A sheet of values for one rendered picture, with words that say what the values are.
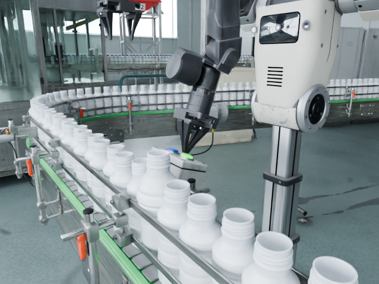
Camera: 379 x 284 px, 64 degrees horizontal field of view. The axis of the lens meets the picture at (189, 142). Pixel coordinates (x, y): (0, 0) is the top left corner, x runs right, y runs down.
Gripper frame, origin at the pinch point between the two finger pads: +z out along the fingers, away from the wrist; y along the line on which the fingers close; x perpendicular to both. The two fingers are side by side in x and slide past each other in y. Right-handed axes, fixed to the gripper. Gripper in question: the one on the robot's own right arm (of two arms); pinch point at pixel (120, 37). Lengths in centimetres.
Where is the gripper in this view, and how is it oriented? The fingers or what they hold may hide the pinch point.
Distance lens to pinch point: 92.2
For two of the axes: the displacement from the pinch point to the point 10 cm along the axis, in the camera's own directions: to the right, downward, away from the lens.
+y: -8.0, 1.6, -5.8
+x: 6.0, 2.3, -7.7
